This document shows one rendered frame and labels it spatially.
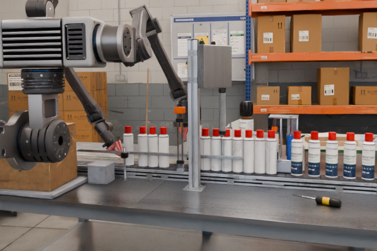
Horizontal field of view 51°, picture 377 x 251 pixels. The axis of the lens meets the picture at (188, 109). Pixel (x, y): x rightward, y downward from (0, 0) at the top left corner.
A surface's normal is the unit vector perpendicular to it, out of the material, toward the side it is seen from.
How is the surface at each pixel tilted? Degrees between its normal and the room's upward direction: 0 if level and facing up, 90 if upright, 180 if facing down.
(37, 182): 90
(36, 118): 90
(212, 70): 90
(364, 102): 91
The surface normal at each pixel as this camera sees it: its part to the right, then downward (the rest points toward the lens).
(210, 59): 0.62, 0.07
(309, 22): -0.11, 0.08
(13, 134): 0.99, 0.00
